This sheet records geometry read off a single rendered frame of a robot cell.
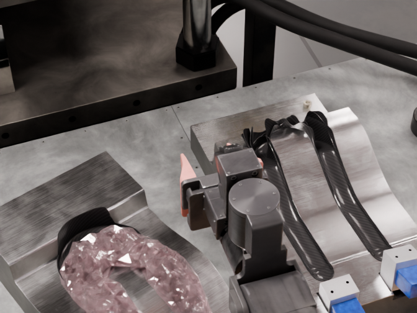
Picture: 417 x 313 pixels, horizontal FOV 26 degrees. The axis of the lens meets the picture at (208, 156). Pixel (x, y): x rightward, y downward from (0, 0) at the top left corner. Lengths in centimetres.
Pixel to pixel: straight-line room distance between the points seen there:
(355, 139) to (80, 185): 48
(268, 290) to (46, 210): 61
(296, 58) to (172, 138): 152
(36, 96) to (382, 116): 71
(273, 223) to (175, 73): 101
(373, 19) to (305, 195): 197
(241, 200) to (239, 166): 5
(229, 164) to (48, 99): 93
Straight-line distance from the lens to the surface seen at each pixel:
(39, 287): 147
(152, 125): 180
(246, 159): 102
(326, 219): 153
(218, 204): 107
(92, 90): 191
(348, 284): 141
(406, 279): 141
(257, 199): 99
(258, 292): 99
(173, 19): 209
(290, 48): 328
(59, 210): 151
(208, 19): 189
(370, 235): 152
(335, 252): 148
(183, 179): 110
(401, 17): 349
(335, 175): 158
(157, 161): 173
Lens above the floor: 203
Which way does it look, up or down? 45 degrees down
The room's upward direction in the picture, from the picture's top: straight up
